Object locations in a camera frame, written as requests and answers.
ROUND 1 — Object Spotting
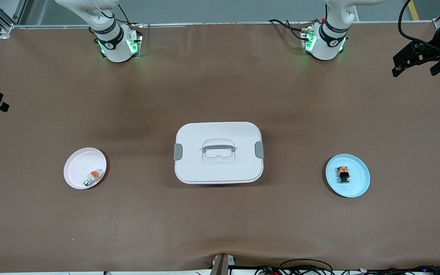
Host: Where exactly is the black orange push-button switch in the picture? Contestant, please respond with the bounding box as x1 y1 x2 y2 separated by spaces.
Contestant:
336 165 351 184

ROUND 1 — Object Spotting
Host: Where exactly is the white lidded storage box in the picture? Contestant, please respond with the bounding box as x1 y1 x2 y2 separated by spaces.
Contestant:
174 121 265 185

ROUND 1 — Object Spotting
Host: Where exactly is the light blue round plate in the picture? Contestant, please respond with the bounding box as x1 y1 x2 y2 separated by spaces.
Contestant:
325 154 371 198

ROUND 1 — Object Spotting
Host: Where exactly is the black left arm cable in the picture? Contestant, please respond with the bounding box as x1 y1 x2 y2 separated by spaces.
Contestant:
398 0 436 49

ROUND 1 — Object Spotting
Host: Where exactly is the white orange green-button switch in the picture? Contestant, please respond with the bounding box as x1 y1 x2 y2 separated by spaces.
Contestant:
83 171 100 188

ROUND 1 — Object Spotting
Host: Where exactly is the black base power cable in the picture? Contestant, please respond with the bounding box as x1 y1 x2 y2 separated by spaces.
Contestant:
269 19 305 40

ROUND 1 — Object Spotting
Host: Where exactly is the aluminium table edge rail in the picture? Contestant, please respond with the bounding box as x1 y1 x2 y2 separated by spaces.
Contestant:
0 21 440 30

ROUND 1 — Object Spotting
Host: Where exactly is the black cable bundle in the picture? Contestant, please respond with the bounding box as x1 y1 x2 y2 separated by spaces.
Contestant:
357 265 440 275

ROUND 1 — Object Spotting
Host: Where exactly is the grey box lid handle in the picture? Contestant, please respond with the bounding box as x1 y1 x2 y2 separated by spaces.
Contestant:
202 144 236 153

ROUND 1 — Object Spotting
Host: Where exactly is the black looped cable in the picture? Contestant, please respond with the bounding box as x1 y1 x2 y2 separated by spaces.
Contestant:
278 259 334 275

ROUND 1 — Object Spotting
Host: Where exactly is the metal table edge bracket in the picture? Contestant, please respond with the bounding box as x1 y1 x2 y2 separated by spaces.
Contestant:
210 253 236 275

